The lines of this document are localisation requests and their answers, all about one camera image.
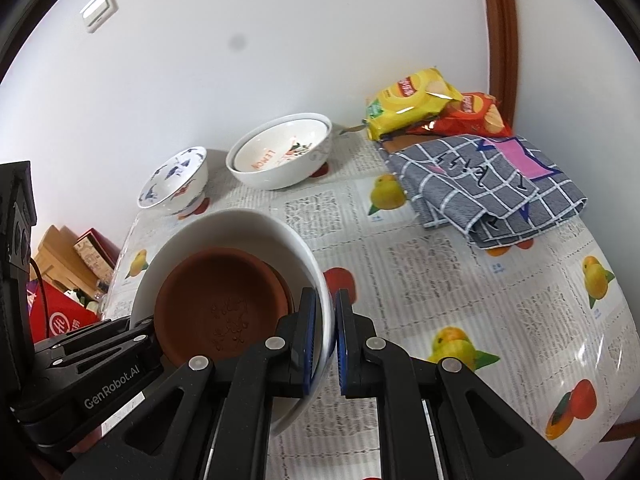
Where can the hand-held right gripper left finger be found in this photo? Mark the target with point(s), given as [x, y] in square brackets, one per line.
[310, 340]

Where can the yellow chips bag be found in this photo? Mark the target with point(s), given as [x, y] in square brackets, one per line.
[405, 100]

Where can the brown clay saucer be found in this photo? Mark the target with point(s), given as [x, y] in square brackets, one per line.
[290, 292]
[210, 300]

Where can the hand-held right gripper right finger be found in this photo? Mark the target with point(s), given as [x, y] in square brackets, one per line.
[342, 342]

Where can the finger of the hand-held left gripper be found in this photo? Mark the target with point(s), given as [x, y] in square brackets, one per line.
[100, 347]

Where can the red chips bag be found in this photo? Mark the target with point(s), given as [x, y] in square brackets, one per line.
[475, 115]

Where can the white cartoon print bowl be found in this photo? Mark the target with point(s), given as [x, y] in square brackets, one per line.
[270, 147]

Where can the blue crane print bowl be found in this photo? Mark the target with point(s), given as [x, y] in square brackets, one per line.
[172, 175]

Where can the white wall switch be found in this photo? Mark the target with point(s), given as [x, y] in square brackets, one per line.
[100, 10]

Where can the large white bowl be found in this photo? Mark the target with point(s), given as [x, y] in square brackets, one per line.
[280, 176]

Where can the cardboard box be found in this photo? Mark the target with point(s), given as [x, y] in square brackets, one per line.
[55, 255]

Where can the grey checkered cloth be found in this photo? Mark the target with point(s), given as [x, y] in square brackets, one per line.
[475, 185]

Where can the brown wooden door frame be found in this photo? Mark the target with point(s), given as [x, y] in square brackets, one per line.
[500, 35]

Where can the patterned box with red lid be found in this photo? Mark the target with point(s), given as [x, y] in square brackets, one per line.
[95, 257]

